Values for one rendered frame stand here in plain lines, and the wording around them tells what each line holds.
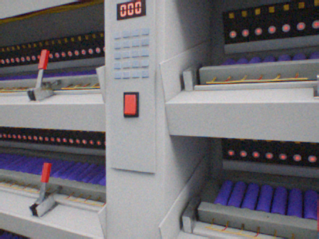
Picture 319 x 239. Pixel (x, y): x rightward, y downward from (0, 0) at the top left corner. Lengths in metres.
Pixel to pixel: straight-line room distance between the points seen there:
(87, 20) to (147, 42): 0.37
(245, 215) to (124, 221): 0.17
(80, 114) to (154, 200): 0.17
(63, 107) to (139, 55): 0.16
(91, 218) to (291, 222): 0.30
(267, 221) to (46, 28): 0.67
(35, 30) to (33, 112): 0.37
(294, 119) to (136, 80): 0.19
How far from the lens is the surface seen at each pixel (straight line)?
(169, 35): 0.38
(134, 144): 0.38
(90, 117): 0.44
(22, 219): 0.58
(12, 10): 0.60
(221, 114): 0.34
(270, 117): 0.33
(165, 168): 0.37
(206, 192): 0.51
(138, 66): 0.38
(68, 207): 0.55
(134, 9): 0.40
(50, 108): 0.49
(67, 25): 0.77
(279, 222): 0.42
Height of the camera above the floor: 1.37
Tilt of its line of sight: 3 degrees down
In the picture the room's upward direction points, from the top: straight up
